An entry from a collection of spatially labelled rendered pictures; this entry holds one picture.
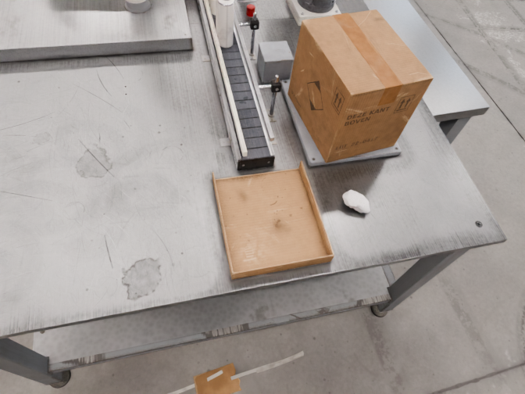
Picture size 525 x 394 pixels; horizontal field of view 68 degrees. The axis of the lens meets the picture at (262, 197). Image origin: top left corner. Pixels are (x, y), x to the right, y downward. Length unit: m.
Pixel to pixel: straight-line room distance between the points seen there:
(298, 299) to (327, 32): 1.00
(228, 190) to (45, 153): 0.53
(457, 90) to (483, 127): 1.32
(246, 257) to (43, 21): 1.08
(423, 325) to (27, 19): 2.00
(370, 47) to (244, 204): 0.53
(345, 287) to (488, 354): 0.75
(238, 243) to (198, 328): 0.63
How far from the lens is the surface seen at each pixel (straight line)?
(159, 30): 1.52
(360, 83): 1.02
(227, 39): 1.42
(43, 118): 1.36
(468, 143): 2.77
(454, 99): 1.58
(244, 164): 1.12
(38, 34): 1.58
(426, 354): 1.99
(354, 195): 1.12
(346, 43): 1.13
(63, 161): 1.24
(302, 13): 1.67
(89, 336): 1.64
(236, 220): 1.05
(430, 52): 1.75
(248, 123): 1.19
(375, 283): 1.75
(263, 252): 1.01
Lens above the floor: 1.75
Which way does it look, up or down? 57 degrees down
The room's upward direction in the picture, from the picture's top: 10 degrees clockwise
